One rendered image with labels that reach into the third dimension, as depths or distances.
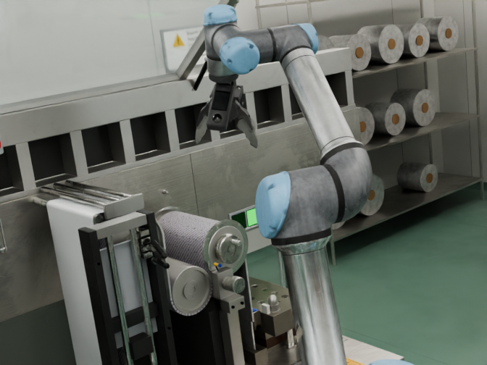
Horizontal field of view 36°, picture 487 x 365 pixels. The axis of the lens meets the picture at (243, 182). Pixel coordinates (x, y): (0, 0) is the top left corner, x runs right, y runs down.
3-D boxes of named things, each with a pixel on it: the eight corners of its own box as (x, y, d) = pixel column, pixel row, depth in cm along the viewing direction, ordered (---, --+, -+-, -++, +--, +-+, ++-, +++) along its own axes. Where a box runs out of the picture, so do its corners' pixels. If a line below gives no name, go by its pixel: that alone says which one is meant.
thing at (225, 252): (217, 262, 189) (222, 232, 189) (211, 261, 190) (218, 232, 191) (239, 265, 194) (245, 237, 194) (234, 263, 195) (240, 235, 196)
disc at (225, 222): (207, 284, 190) (199, 228, 187) (206, 283, 191) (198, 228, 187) (251, 266, 199) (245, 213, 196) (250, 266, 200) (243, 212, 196)
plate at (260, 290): (275, 337, 203) (272, 316, 202) (189, 303, 234) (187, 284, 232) (317, 316, 213) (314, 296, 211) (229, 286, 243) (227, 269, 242)
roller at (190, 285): (175, 320, 186) (169, 275, 183) (123, 297, 205) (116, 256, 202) (214, 304, 193) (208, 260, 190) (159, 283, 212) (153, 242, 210)
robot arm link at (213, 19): (209, 19, 162) (197, 5, 169) (211, 65, 169) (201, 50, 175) (243, 13, 164) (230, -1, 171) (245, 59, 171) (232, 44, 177)
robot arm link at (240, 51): (277, 38, 158) (259, 19, 167) (226, 45, 155) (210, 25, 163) (275, 72, 162) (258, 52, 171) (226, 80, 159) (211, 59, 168)
